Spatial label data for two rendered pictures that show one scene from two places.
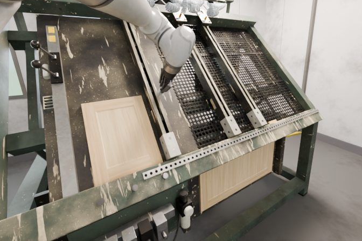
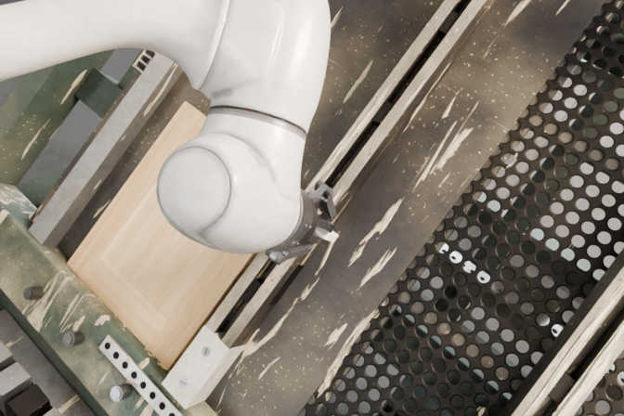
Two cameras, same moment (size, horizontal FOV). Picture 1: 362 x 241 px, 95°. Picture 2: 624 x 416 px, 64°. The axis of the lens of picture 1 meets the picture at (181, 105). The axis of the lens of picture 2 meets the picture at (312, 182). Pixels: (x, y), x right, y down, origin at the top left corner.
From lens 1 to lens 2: 0.79 m
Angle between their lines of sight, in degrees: 54
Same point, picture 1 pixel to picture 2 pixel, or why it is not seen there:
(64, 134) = (107, 138)
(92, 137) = (136, 185)
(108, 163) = (109, 252)
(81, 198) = (32, 256)
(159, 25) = (197, 78)
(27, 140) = (99, 98)
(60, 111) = (140, 91)
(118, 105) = not seen: hidden behind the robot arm
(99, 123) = not seen: hidden behind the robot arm
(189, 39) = (169, 214)
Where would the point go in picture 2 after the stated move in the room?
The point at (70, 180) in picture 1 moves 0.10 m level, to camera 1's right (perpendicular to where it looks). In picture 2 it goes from (51, 218) to (53, 256)
